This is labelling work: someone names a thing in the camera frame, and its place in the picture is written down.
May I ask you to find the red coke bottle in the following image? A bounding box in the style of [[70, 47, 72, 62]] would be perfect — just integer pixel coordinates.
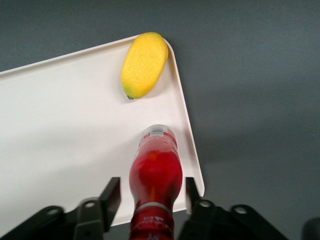
[[128, 123, 184, 240]]

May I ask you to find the beige plastic tray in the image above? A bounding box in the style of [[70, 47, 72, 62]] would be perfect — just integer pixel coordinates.
[[0, 34, 206, 228]]

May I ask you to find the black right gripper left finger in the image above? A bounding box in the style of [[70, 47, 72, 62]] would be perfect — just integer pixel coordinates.
[[73, 176, 123, 240]]

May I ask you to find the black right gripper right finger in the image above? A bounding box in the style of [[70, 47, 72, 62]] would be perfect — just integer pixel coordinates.
[[184, 176, 227, 240]]

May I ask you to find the yellow toy mango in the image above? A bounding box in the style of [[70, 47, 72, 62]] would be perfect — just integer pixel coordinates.
[[120, 31, 170, 101]]

